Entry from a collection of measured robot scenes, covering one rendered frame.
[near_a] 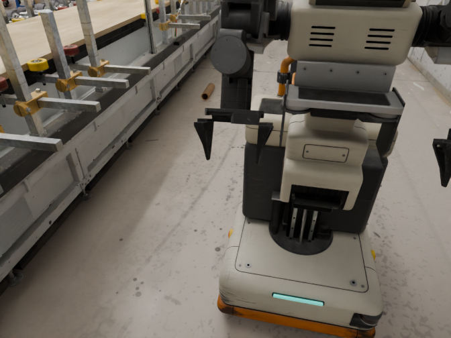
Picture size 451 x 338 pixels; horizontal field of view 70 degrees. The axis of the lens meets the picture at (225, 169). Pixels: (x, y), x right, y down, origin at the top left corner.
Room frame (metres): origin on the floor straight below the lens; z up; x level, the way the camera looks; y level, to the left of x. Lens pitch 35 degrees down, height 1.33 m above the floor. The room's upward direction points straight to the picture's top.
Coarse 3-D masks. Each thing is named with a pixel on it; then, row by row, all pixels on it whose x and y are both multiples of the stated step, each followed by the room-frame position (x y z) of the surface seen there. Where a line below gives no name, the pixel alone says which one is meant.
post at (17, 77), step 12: (0, 12) 1.14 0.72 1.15; (0, 24) 1.12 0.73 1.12; (0, 36) 1.11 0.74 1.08; (0, 48) 1.11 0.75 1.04; (12, 48) 1.13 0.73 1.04; (12, 60) 1.11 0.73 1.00; (12, 72) 1.11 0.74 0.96; (12, 84) 1.11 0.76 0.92; (24, 84) 1.13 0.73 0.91; (24, 96) 1.11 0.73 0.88; (36, 120) 1.12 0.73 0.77; (36, 132) 1.11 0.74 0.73
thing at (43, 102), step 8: (0, 96) 1.19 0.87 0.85; (8, 96) 1.19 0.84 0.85; (8, 104) 1.17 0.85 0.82; (40, 104) 1.15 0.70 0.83; (48, 104) 1.14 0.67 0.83; (56, 104) 1.13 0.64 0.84; (64, 104) 1.13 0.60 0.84; (72, 104) 1.12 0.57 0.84; (80, 104) 1.11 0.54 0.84; (88, 104) 1.11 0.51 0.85; (96, 104) 1.11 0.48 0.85
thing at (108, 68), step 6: (72, 66) 1.67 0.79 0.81; (78, 66) 1.67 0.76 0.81; (84, 66) 1.66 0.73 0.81; (108, 66) 1.63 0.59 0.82; (114, 66) 1.63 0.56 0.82; (120, 66) 1.63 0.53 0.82; (126, 66) 1.63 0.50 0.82; (132, 66) 1.63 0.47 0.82; (138, 66) 1.63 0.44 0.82; (120, 72) 1.62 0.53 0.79; (126, 72) 1.62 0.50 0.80; (132, 72) 1.61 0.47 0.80; (138, 72) 1.60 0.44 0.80; (144, 72) 1.60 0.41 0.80; (150, 72) 1.62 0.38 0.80
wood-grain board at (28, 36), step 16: (112, 0) 3.41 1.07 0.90; (128, 0) 3.41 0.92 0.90; (64, 16) 2.57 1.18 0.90; (96, 16) 2.57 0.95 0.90; (112, 16) 2.57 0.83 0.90; (128, 16) 2.57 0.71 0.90; (16, 32) 2.04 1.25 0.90; (32, 32) 2.04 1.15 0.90; (64, 32) 2.04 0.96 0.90; (80, 32) 2.04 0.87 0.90; (96, 32) 2.04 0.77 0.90; (16, 48) 1.67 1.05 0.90; (32, 48) 1.67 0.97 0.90; (48, 48) 1.67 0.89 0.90; (0, 64) 1.41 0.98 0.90
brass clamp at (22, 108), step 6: (36, 96) 1.16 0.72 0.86; (42, 96) 1.18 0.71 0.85; (18, 102) 1.10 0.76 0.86; (24, 102) 1.10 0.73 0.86; (30, 102) 1.12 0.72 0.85; (36, 102) 1.14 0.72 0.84; (18, 108) 1.08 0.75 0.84; (24, 108) 1.08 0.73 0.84; (30, 108) 1.11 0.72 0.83; (36, 108) 1.13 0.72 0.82; (18, 114) 1.08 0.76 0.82; (24, 114) 1.08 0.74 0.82; (30, 114) 1.10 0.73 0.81
